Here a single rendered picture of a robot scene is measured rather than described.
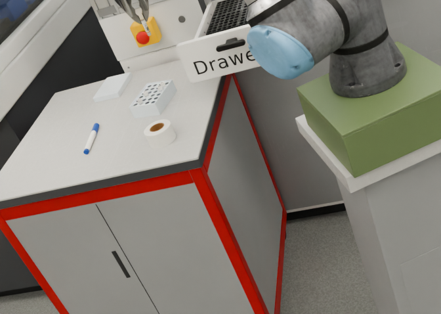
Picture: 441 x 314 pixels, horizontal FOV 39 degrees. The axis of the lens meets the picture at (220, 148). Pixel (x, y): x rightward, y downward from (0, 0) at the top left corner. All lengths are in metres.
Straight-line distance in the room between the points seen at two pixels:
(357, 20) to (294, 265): 1.19
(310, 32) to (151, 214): 0.69
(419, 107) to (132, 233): 0.81
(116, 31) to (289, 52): 1.01
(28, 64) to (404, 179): 1.37
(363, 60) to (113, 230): 0.79
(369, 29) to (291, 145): 0.97
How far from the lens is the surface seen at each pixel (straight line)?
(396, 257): 1.42
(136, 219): 1.59
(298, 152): 2.11
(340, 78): 1.23
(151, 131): 1.51
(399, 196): 1.33
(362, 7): 1.16
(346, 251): 2.16
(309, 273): 2.13
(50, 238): 1.73
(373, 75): 1.21
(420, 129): 1.20
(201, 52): 1.57
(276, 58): 1.09
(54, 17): 2.46
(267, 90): 1.99
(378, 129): 1.15
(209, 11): 1.84
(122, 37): 1.99
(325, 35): 1.11
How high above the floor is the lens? 1.47
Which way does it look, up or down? 30 degrees down
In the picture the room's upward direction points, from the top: 23 degrees counter-clockwise
